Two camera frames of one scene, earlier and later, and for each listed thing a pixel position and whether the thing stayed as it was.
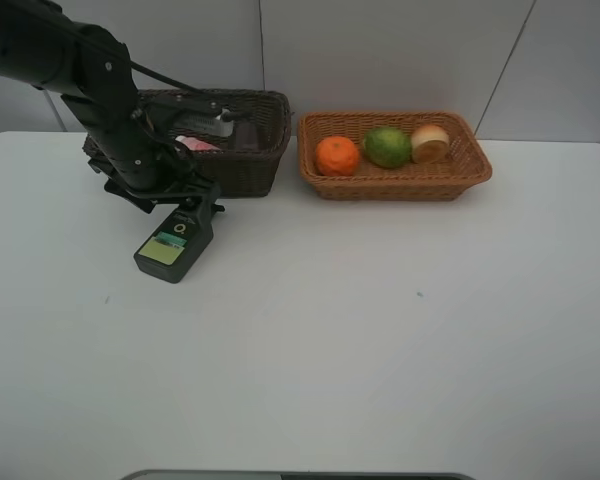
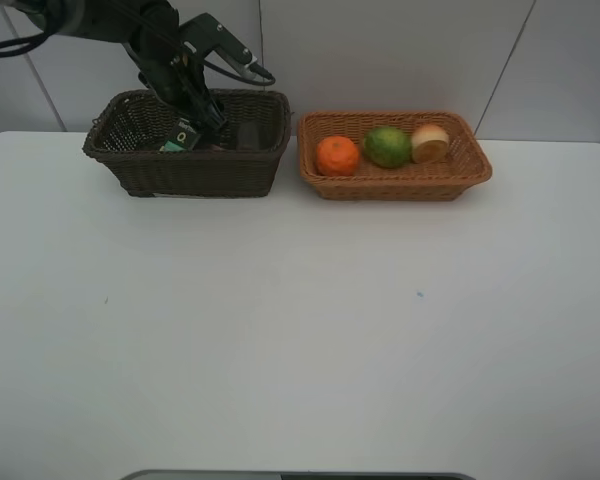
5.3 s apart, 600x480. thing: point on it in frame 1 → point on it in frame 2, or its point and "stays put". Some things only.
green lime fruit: x=387 y=147 stays put
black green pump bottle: x=175 y=246 → x=183 y=137
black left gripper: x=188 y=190 → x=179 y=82
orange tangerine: x=337 y=156 stays put
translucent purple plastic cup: x=246 y=136 stays put
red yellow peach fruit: x=430 y=144 stays put
